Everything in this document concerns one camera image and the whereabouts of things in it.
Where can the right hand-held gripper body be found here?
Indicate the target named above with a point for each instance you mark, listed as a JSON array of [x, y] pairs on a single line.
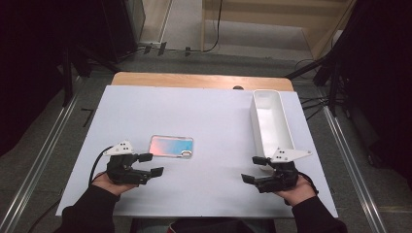
[[281, 179]]

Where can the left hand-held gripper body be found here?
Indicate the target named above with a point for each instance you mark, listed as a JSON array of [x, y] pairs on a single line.
[[121, 171]]

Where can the iridescent phone case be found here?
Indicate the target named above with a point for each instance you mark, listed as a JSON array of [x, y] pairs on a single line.
[[171, 146]]

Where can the white plastic bin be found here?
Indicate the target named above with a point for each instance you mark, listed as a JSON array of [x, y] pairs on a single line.
[[270, 123]]

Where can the person's left hand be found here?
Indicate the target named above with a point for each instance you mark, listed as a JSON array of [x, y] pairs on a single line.
[[105, 184]]

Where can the person's right hand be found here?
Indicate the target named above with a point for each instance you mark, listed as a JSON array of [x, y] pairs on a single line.
[[299, 194]]

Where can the white table cover board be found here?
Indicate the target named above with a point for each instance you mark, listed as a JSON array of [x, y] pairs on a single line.
[[194, 116]]

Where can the dark round table knob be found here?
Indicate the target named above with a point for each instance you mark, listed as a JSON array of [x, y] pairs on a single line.
[[238, 87]]

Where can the wooden table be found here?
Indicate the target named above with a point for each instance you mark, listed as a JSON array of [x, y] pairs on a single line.
[[194, 80]]

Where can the black metal stand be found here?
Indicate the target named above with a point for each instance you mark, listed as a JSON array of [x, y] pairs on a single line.
[[67, 77], [333, 87]]

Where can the black cabinet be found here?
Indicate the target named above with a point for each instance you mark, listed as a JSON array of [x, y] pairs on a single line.
[[120, 29]]

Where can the dark curtain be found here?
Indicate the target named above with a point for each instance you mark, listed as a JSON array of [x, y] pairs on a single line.
[[29, 64], [382, 81]]

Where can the metal floor rail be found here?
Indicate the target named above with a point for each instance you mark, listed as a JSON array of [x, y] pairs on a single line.
[[353, 168], [35, 168]]

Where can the light wooden shelf frame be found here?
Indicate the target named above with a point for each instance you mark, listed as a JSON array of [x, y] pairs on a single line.
[[259, 13]]

